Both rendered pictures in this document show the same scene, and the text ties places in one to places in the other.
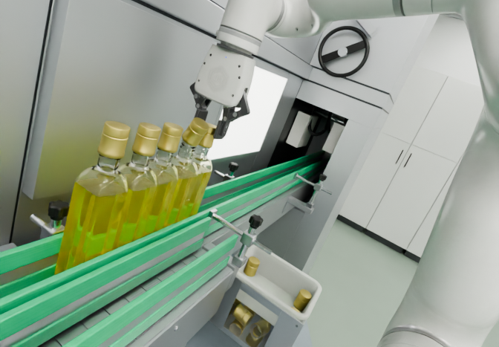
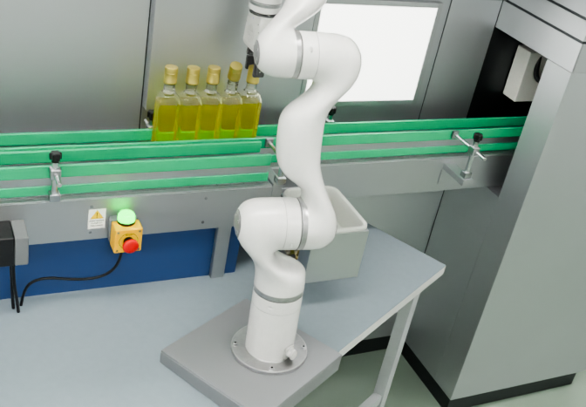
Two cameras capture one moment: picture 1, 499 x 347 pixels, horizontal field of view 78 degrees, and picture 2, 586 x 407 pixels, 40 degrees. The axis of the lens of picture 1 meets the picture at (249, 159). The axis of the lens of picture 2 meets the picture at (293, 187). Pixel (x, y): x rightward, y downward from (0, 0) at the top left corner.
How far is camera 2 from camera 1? 1.68 m
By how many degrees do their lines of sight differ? 38
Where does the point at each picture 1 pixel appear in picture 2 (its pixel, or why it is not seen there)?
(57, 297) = (138, 150)
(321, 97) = (521, 26)
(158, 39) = (219, 6)
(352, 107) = (551, 41)
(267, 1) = not seen: outside the picture
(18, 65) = (137, 35)
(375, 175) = not seen: outside the picture
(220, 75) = (251, 30)
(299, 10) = not seen: outside the picture
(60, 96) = (156, 50)
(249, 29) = not seen: outside the picture
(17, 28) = (135, 17)
